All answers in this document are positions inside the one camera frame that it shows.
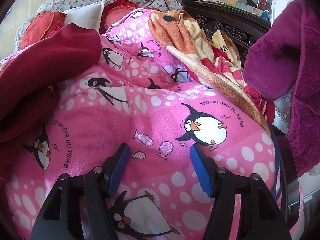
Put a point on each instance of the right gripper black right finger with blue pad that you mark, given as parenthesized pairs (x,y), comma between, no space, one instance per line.
(260,217)

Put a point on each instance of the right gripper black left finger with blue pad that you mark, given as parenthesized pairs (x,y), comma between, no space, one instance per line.
(59,217)

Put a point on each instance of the dark red fleece garment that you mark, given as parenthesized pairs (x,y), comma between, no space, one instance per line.
(29,83)

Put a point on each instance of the pink penguin quilt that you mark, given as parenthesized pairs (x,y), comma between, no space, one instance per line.
(138,93)

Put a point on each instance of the orange cartoon blanket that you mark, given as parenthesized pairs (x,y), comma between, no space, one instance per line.
(182,36)

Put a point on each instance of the purple fleece sleeve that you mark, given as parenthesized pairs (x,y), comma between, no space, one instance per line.
(286,59)

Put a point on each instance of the dark carved wooden cabinet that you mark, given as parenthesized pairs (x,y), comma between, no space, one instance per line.
(243,28)

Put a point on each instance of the left red heart cushion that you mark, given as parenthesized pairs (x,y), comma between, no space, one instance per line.
(46,24)

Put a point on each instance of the red heart cushion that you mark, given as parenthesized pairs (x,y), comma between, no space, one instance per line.
(114,11)
(46,24)

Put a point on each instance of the white pillow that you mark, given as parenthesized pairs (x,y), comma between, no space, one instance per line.
(88,16)

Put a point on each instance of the right red heart cushion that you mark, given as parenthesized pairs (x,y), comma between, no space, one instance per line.
(114,11)

